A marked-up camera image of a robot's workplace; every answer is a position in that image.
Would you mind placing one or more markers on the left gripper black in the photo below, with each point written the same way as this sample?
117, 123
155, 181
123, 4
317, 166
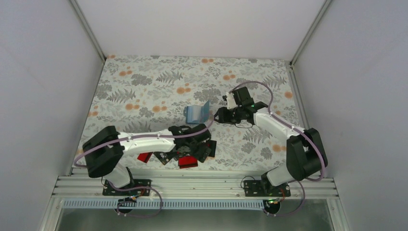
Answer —
202, 154

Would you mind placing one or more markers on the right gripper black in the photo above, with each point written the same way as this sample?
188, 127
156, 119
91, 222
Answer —
223, 117

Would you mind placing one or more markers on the teal leather card holder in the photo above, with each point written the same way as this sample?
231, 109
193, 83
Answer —
197, 114

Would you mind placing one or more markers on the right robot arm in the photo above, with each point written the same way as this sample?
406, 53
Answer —
305, 154

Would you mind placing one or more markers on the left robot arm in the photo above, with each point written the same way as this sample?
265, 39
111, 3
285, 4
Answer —
103, 152

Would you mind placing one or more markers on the red card bottom centre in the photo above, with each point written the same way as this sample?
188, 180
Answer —
187, 162

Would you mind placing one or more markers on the red card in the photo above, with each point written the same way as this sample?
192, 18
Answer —
187, 162
144, 157

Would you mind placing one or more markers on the black card far right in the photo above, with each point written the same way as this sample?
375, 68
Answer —
212, 145

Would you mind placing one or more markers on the black card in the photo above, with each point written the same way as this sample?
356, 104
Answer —
164, 158
212, 145

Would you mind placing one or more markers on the black card lower left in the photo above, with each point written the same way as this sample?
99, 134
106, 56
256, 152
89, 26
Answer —
164, 158

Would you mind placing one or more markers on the red card far left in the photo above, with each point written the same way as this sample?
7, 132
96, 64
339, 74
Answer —
144, 157

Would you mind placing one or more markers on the floral table mat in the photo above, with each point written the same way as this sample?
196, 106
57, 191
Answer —
149, 93

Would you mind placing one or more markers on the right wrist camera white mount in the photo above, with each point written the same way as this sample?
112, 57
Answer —
229, 98

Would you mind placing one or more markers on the perforated cable duct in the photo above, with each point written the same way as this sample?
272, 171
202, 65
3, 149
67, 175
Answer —
169, 204

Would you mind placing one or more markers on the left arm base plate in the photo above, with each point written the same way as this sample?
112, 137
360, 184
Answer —
125, 191

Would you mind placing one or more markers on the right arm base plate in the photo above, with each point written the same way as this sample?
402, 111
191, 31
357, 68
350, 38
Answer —
260, 188

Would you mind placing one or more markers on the aluminium rail base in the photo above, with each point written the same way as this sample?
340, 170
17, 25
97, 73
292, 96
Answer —
189, 184

